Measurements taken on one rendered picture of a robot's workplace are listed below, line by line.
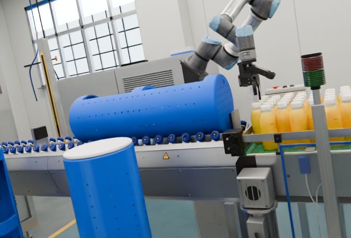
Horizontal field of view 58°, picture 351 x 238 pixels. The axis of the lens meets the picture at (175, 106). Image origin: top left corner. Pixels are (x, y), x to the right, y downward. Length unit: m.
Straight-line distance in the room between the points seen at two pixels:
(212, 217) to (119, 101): 1.03
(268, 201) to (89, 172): 0.65
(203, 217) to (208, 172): 0.78
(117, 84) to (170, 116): 2.31
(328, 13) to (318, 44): 0.36
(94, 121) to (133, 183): 0.57
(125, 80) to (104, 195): 2.55
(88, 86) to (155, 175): 2.54
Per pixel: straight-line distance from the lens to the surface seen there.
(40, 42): 2.62
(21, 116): 6.94
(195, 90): 1.44
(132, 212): 1.30
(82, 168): 1.23
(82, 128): 1.82
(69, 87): 4.26
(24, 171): 2.28
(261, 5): 1.88
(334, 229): 1.21
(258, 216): 1.26
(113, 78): 3.78
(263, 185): 1.20
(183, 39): 4.36
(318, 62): 1.05
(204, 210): 2.22
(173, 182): 1.63
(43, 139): 2.31
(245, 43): 1.47
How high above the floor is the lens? 1.28
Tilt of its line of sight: 6 degrees down
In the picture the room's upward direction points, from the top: 10 degrees counter-clockwise
